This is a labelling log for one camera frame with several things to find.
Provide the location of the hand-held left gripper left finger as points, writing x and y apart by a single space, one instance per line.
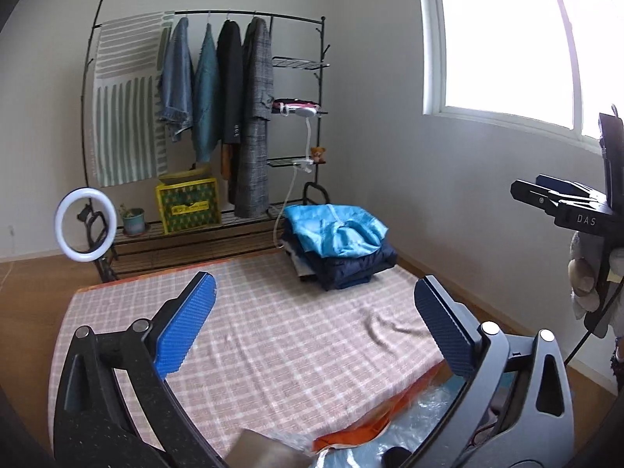
185 321

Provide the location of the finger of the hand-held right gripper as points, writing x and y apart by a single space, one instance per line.
531 194
570 189

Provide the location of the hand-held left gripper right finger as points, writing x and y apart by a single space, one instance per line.
443 321

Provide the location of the black metal clothes rack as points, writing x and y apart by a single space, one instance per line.
195 248

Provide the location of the folded navy clothes stack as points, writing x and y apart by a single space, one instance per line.
351 268

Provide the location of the person's right hand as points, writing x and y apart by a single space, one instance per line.
582 273

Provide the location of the clear plastic bag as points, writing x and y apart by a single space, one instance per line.
429 414

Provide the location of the pink plaid blanket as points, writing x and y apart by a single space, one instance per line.
292 341

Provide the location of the potted plant in green pot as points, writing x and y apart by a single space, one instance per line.
133 223

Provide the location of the yellow green patterned box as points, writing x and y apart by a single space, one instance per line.
187 207

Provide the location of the orange mat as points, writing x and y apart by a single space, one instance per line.
351 436

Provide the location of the large white framed window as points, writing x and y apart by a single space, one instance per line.
512 34

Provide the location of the grey plaid coat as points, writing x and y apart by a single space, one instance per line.
253 156

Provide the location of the small brown teddy bear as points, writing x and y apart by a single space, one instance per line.
318 155

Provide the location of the green striped white cloth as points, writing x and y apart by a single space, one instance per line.
122 122

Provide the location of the teal sweater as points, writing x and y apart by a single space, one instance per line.
204 97

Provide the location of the black jacket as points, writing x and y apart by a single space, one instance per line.
229 87

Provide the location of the blue denim jacket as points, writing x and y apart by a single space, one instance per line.
175 83

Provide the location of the white clip lamp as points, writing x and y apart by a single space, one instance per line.
306 113

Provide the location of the pink folded items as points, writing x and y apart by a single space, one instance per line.
297 103

